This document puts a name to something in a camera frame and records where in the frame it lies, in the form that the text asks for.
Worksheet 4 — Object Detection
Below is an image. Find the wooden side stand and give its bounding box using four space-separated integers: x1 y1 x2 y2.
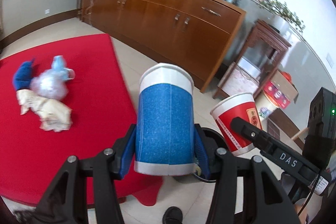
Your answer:
227 19 291 98

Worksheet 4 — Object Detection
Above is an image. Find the red cardboard box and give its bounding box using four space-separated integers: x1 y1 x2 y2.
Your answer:
263 70 298 109

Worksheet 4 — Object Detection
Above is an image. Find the dark blue cloth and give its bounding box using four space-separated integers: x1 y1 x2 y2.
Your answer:
13 59 35 91

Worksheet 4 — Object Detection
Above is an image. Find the green potted plant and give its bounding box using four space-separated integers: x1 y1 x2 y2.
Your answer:
260 0 306 34

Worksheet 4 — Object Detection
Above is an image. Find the long wooden sideboard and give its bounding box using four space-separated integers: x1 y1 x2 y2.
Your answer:
81 0 245 92

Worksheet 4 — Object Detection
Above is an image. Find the black shoe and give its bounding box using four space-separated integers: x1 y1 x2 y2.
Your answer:
162 206 183 224

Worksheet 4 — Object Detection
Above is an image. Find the red tablecloth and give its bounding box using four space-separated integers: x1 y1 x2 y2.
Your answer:
0 33 164 208

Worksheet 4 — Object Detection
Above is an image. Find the black tracker camera box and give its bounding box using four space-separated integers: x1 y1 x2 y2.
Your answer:
302 88 335 169

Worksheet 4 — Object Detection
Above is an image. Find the cream floral pedal bin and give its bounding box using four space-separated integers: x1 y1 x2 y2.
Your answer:
255 92 278 121

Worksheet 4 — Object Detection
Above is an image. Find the red paper cup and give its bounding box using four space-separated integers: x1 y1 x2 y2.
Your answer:
210 92 262 156

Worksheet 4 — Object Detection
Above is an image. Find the blue paper cup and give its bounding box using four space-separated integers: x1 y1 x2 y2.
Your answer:
134 63 195 176

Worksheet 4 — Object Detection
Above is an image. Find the crumpled beige paper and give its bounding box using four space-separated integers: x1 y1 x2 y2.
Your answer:
16 89 72 132

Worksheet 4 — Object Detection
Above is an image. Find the clear crumpled plastic bag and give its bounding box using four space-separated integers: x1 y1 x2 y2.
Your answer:
30 69 68 101

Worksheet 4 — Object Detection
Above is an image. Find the light blue crumpled tissue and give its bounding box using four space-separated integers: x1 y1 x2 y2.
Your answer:
51 55 75 82

